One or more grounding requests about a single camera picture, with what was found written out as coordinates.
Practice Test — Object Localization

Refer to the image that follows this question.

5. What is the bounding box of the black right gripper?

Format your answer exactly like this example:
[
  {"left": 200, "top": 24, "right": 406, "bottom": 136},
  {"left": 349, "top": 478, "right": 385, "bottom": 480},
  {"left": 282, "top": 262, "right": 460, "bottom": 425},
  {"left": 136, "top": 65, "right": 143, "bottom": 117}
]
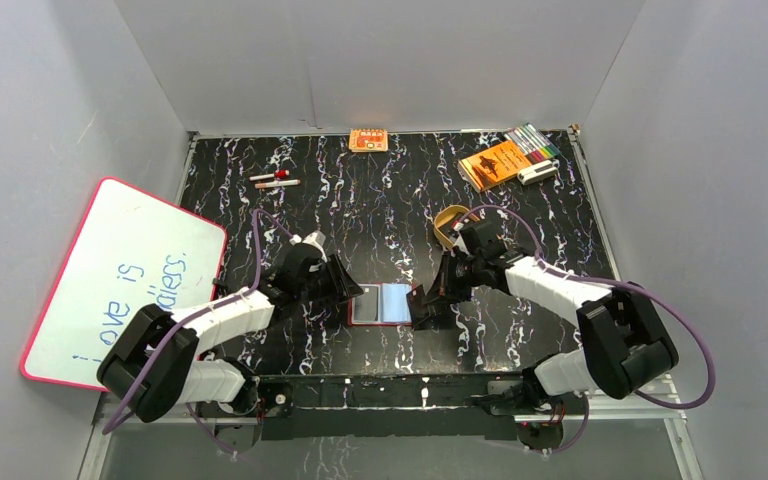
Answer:
[{"left": 423, "top": 251, "right": 484, "bottom": 307}]

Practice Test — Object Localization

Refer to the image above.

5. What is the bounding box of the black VIP credit card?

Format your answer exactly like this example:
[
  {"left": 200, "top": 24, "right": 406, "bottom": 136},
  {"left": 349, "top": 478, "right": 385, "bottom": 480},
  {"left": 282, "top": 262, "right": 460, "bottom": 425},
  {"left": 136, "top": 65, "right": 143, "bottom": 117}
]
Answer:
[{"left": 350, "top": 284, "right": 380, "bottom": 325}]

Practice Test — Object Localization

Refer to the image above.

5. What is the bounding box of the red leather card holder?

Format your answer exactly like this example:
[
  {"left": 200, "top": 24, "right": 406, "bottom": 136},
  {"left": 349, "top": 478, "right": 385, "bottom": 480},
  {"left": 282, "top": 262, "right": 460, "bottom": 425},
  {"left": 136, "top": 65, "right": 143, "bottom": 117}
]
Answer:
[{"left": 347, "top": 283, "right": 413, "bottom": 326}]

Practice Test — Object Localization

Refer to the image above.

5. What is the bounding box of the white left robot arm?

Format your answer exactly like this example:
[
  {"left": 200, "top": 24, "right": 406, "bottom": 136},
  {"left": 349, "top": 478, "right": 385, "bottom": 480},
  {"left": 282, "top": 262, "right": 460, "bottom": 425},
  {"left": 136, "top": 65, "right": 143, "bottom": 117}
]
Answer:
[{"left": 96, "top": 242, "right": 363, "bottom": 423}]

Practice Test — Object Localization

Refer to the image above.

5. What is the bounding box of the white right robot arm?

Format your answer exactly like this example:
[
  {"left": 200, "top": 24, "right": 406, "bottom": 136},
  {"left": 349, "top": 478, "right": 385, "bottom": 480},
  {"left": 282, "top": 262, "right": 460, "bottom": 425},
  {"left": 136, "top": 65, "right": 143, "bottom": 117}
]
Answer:
[{"left": 406, "top": 221, "right": 679, "bottom": 414}]

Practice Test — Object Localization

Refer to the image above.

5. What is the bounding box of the yellow oval tray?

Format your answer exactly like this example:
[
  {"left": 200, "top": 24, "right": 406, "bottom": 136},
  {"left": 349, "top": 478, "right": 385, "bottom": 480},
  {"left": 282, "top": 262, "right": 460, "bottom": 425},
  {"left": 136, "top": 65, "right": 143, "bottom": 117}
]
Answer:
[{"left": 432, "top": 205, "right": 481, "bottom": 251}]

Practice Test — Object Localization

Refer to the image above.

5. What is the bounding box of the orange white marker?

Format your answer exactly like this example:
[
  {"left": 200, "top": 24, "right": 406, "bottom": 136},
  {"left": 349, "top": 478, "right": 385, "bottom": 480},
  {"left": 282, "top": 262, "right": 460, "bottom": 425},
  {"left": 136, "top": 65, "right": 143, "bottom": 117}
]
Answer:
[{"left": 255, "top": 179, "right": 301, "bottom": 189}]

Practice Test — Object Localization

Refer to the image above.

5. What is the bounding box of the red capped marker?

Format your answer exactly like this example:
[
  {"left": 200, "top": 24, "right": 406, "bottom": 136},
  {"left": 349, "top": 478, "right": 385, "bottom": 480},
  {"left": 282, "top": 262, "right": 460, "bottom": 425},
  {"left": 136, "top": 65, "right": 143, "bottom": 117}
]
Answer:
[{"left": 249, "top": 170, "right": 289, "bottom": 182}]

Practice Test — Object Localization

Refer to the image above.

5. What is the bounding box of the small orange notepad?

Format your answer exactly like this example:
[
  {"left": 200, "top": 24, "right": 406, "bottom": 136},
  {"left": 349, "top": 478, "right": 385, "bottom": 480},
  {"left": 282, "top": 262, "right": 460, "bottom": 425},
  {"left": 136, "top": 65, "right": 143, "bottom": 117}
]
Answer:
[{"left": 348, "top": 129, "right": 388, "bottom": 152}]

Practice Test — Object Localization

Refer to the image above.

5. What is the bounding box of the white whiteboard eraser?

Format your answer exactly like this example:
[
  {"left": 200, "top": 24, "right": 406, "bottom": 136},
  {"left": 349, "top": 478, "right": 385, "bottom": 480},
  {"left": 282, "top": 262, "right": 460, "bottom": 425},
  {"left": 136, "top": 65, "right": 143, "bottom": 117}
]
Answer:
[{"left": 517, "top": 160, "right": 558, "bottom": 185}]

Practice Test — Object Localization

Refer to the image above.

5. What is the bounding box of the orange book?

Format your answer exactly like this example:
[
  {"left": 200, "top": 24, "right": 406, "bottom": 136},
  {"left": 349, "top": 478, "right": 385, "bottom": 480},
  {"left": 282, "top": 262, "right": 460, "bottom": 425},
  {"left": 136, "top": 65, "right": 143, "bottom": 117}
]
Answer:
[{"left": 457, "top": 140, "right": 532, "bottom": 192}]

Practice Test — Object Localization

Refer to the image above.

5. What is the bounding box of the pack of coloured markers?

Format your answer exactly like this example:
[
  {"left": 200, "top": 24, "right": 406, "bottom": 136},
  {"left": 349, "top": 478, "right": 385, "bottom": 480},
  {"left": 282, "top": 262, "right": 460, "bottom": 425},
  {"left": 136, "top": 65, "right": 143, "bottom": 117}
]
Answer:
[{"left": 504, "top": 122, "right": 560, "bottom": 164}]

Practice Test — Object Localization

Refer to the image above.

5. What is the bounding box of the pink framed whiteboard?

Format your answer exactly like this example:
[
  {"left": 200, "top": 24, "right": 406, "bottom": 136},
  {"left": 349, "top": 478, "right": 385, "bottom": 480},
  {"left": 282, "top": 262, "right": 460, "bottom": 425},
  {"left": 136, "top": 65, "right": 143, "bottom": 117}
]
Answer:
[{"left": 19, "top": 177, "right": 227, "bottom": 390}]

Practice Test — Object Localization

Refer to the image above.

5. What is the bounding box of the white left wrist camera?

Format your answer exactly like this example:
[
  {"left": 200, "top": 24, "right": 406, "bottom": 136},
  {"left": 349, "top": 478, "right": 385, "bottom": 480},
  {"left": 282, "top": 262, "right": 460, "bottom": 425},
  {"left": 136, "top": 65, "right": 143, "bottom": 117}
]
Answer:
[{"left": 290, "top": 231, "right": 326, "bottom": 258}]

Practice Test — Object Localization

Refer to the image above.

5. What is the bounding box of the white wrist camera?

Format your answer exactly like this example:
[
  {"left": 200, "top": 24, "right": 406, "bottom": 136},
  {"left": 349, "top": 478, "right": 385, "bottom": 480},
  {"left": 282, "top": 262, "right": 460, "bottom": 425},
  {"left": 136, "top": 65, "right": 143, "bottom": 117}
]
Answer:
[
  {"left": 290, "top": 231, "right": 326, "bottom": 258},
  {"left": 453, "top": 225, "right": 475, "bottom": 255}
]

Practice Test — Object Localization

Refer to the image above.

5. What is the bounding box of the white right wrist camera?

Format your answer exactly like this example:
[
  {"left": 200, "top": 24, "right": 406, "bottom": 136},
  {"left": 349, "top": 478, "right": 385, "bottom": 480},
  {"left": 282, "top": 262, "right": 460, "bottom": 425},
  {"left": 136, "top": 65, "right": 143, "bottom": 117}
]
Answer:
[{"left": 453, "top": 225, "right": 475, "bottom": 255}]

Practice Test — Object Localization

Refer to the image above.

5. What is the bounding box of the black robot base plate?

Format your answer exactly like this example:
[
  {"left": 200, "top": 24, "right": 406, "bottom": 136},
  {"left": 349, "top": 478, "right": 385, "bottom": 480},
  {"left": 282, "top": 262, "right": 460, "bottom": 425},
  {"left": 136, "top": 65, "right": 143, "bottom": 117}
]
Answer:
[{"left": 196, "top": 373, "right": 586, "bottom": 449}]

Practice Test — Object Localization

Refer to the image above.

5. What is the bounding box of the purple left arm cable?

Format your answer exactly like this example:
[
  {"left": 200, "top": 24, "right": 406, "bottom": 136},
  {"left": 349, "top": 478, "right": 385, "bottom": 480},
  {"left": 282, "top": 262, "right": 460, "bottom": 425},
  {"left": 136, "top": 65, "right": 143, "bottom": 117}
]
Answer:
[{"left": 100, "top": 209, "right": 302, "bottom": 458}]

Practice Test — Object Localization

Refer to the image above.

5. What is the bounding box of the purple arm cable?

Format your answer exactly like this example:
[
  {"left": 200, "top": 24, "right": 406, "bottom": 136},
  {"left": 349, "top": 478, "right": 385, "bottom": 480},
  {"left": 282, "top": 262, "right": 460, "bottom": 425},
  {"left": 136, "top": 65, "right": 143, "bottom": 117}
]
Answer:
[
  {"left": 453, "top": 204, "right": 717, "bottom": 455},
  {"left": 100, "top": 209, "right": 302, "bottom": 458}
]

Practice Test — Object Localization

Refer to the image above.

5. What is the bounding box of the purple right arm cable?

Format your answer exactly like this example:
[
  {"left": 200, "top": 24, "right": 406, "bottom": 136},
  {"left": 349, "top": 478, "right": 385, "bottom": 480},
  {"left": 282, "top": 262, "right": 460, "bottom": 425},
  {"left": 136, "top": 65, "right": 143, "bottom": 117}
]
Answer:
[{"left": 453, "top": 204, "right": 717, "bottom": 455}]

